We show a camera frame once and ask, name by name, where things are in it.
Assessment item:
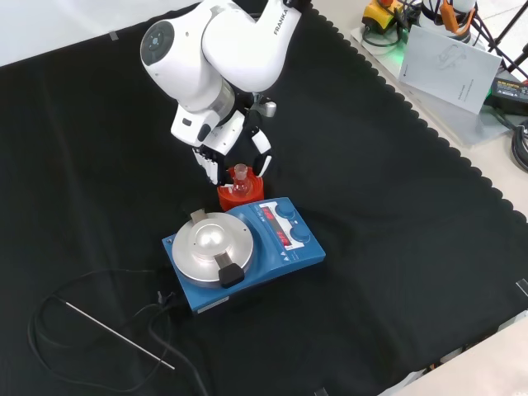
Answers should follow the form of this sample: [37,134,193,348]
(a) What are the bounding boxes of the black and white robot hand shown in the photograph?
[191,111,274,186]

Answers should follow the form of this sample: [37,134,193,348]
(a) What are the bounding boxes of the clear glass round-bottom flask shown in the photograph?
[229,163,253,197]

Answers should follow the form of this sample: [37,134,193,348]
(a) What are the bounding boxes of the red ribbed flask stand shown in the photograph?
[217,175,266,211]

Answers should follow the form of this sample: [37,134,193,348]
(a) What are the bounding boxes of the blue heater with steel plate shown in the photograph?
[161,196,327,317]

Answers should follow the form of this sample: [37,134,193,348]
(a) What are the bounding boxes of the black cloth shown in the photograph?
[0,0,528,396]

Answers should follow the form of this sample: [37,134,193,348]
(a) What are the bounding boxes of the yellow stop button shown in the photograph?
[361,0,408,32]

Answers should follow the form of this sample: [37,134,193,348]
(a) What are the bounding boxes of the thin steel probe rod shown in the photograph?
[57,299,176,370]

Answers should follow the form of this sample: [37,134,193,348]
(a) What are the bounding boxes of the pale board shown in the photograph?
[349,24,512,149]

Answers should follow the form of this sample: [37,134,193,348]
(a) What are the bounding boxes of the white booklet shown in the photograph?
[398,25,503,116]

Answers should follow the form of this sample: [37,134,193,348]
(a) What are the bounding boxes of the black power adapter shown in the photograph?
[486,76,528,116]

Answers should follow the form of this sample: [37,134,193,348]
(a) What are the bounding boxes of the black tripod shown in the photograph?
[488,0,528,83]

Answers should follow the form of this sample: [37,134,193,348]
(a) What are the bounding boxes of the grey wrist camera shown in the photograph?
[247,93,278,119]

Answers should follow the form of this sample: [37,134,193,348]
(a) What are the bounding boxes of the thin black probe cable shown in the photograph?
[26,267,179,392]

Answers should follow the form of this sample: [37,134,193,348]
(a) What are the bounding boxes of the thick black power cable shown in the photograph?
[123,290,211,396]

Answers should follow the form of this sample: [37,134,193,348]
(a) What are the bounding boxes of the black looped cable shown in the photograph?
[361,22,403,47]

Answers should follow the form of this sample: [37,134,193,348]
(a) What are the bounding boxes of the red and black cable bundle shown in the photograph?
[472,0,502,54]

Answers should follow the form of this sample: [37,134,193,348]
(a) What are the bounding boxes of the coiled black cable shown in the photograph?
[510,119,528,172]

